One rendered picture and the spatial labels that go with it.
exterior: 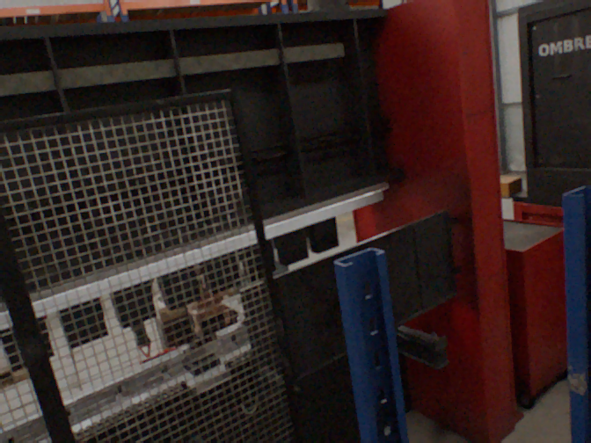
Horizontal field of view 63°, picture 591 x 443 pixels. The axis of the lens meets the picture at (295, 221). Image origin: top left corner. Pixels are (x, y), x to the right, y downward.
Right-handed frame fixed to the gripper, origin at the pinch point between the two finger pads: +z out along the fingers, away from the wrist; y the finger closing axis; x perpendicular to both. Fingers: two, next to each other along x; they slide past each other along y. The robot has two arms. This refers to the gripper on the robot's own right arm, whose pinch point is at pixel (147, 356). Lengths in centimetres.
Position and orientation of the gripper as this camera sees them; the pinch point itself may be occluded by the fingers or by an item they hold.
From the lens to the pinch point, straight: 271.5
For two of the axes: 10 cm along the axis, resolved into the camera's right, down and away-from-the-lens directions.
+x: 8.8, -2.4, 4.1
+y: 4.0, -1.1, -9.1
